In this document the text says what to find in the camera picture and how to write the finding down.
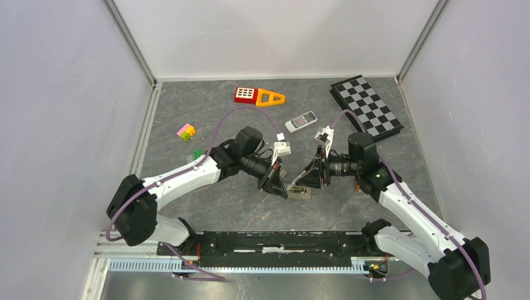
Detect red white window block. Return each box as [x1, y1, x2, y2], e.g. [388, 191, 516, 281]
[234, 87, 259, 105]

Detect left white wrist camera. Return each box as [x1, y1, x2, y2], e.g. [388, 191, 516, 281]
[271, 132, 291, 165]

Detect black grey chessboard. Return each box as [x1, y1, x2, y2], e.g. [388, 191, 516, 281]
[330, 75, 404, 142]

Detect battery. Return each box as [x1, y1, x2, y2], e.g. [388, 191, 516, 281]
[289, 186, 307, 194]

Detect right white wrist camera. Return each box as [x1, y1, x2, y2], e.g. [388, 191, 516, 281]
[315, 126, 334, 158]

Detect white slotted cable duct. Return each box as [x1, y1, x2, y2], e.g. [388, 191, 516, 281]
[109, 258, 369, 275]

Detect pink yellow green blocks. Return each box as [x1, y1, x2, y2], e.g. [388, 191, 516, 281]
[176, 123, 196, 141]

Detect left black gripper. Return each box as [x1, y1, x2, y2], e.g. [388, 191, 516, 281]
[241, 153, 288, 199]

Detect white remote control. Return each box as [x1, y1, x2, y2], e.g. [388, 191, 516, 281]
[285, 111, 318, 133]

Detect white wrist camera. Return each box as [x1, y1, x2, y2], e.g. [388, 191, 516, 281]
[315, 126, 334, 158]
[271, 132, 291, 165]

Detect orange triangular toy block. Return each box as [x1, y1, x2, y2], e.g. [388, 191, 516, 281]
[256, 89, 286, 108]

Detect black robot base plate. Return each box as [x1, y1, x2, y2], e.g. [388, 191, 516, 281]
[176, 231, 388, 267]

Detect clear handle screwdriver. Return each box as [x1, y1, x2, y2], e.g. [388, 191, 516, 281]
[289, 171, 305, 186]

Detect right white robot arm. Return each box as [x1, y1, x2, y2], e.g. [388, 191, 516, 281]
[293, 127, 491, 299]

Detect green blue grey blocks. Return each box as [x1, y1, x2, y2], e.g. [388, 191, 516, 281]
[186, 149, 204, 163]

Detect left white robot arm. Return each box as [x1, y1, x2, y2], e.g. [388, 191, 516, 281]
[106, 126, 291, 255]

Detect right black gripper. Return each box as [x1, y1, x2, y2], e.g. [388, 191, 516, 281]
[295, 145, 361, 189]

